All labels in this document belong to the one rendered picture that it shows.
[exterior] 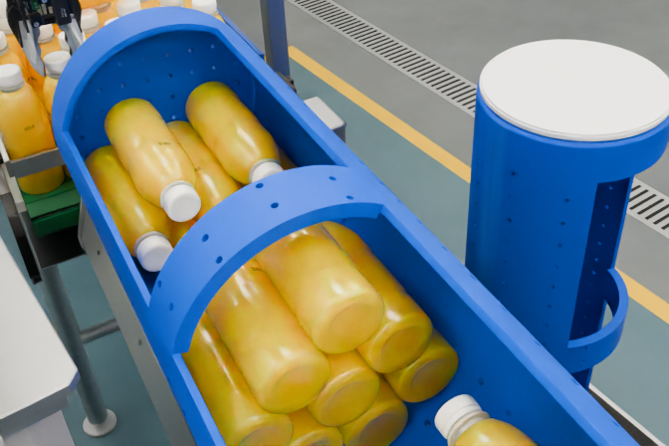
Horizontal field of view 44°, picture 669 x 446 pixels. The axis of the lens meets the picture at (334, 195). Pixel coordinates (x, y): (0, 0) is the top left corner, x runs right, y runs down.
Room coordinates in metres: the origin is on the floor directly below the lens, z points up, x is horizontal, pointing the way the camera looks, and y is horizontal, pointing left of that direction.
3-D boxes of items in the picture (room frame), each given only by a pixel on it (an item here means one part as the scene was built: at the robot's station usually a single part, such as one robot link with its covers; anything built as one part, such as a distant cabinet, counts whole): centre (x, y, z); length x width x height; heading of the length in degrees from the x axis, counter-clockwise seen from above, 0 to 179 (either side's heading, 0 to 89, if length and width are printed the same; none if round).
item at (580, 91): (1.06, -0.36, 1.03); 0.28 x 0.28 x 0.01
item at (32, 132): (1.08, 0.46, 0.99); 0.07 x 0.07 x 0.19
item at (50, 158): (1.11, 0.29, 0.96); 0.40 x 0.01 x 0.03; 116
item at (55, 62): (1.11, 0.39, 1.09); 0.04 x 0.04 x 0.02
